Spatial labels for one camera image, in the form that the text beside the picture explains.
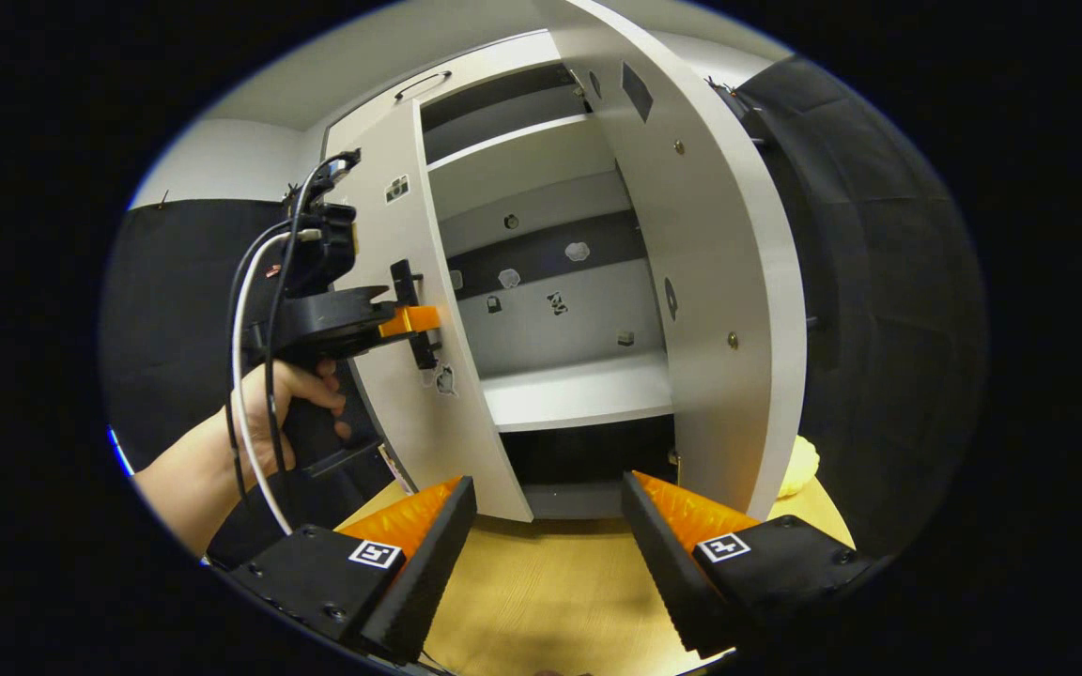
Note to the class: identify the white double-door shoe cabinet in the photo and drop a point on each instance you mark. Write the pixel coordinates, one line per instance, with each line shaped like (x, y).
(550, 319)

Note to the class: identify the black backdrop cloth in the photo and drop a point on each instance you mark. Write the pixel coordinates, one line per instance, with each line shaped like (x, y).
(175, 310)
(888, 310)

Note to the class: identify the yellow soft object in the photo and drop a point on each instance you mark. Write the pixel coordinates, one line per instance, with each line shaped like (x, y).
(799, 467)

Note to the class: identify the white cabinet drawer front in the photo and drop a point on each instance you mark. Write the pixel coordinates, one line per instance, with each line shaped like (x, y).
(494, 61)

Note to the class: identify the white shoe cabinet door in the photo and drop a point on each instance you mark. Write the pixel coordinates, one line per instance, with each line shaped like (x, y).
(691, 235)
(409, 422)

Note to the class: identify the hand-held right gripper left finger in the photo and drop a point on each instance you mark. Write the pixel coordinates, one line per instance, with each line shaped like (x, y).
(428, 573)

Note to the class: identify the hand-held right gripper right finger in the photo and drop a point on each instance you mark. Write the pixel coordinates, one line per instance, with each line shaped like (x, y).
(668, 573)

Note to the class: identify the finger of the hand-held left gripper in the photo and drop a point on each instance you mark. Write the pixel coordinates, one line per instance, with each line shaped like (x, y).
(409, 321)

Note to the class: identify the white cabinet shelf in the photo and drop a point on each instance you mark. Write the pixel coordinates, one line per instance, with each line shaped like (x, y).
(579, 390)
(513, 141)

